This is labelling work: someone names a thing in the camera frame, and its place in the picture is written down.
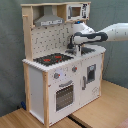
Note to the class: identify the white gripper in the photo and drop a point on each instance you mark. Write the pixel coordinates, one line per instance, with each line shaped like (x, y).
(77, 50)

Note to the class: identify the red stove knob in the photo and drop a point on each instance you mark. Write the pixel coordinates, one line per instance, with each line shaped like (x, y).
(74, 69)
(56, 75)

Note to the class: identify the toy microwave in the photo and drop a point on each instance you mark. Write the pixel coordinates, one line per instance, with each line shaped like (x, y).
(76, 11)

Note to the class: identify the black toy faucet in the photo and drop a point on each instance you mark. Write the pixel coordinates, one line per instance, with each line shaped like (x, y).
(71, 43)

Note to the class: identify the wooden toy kitchen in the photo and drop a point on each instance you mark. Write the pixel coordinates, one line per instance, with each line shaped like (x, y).
(40, 84)

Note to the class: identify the left red stove knob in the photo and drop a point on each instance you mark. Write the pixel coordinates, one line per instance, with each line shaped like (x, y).
(56, 75)

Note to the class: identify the grey range hood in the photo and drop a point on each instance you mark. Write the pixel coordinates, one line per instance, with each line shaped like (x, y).
(48, 18)

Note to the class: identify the right red stove knob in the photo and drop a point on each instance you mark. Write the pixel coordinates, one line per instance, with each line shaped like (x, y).
(74, 69)

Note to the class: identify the black toy stovetop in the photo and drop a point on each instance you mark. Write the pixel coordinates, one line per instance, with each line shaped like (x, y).
(52, 59)

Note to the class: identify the grey ice dispenser panel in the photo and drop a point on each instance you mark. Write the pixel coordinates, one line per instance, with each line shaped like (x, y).
(91, 73)

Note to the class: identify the toy oven door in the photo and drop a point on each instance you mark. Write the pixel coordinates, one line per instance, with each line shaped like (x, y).
(65, 96)

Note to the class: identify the grey toy sink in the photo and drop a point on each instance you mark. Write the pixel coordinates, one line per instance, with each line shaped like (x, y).
(84, 50)

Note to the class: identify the grey cabinet door handle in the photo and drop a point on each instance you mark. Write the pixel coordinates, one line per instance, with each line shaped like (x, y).
(84, 83)

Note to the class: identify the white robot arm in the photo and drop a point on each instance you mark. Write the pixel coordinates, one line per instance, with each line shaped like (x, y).
(83, 34)

